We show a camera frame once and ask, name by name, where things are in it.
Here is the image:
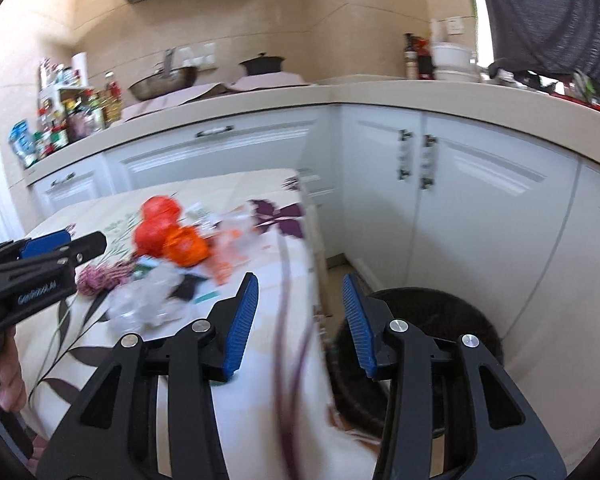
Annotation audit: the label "red plastic bag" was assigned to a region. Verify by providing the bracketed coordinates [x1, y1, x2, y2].
[132, 195, 182, 258]

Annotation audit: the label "clear plastic wrap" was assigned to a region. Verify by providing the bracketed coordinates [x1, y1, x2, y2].
[107, 262, 187, 336]

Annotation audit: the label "orange plastic bag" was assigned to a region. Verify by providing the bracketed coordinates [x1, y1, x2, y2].
[162, 226, 211, 268]

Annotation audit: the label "clear orange-print plastic bag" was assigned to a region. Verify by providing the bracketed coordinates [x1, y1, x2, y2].
[208, 208, 260, 285]

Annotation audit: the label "white green-print tube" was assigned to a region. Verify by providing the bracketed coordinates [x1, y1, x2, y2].
[185, 202, 221, 231]

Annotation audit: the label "black trash bin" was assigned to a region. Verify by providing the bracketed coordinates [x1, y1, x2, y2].
[324, 286, 505, 441]

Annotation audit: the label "person's left hand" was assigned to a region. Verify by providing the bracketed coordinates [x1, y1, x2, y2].
[0, 327, 27, 413]

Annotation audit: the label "floral tablecloth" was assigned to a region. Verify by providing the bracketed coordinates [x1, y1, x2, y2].
[16, 169, 377, 479]

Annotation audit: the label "blue snack packet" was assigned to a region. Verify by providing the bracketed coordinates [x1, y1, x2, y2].
[8, 120, 38, 169]

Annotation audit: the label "white condiment rack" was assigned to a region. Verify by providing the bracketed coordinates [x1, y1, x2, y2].
[38, 84, 90, 153]

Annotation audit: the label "cooking oil bottle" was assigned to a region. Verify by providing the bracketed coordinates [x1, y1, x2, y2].
[102, 70, 122, 127]

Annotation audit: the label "white paper towel roll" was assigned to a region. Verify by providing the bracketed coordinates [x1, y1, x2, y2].
[71, 52, 88, 87]

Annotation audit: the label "steel wok pan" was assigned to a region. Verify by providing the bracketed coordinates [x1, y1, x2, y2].
[129, 49, 198, 102]

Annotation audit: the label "pink stove cover cloth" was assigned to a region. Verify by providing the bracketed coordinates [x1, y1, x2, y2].
[121, 72, 308, 122]

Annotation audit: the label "black cooking pot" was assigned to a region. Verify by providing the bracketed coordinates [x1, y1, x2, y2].
[240, 52, 285, 76]

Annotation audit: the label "red seasoning package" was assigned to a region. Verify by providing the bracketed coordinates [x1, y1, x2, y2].
[414, 36, 434, 80]

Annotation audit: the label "white stacked bowls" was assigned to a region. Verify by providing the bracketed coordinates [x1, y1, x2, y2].
[430, 42, 481, 82]

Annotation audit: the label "dark oil bottle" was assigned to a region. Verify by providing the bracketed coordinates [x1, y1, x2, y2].
[404, 32, 419, 80]

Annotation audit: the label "dark hanging curtain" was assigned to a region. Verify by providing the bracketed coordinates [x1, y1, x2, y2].
[486, 0, 600, 98]

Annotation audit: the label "small drawer handle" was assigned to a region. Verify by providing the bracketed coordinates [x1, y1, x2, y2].
[50, 172, 76, 188]

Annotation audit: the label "white wall power strip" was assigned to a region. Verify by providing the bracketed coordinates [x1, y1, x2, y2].
[176, 42, 218, 70]

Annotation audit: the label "right cabinet door handle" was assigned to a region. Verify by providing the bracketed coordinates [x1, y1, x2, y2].
[420, 134, 438, 190]

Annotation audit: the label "cabinet door handle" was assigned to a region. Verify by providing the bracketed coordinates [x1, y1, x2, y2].
[398, 129, 414, 180]
[420, 134, 438, 190]

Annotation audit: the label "left cabinet door handle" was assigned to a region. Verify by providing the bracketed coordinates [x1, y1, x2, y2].
[398, 129, 414, 180]

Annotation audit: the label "white wall socket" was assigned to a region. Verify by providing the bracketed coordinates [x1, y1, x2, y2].
[444, 16, 464, 36]

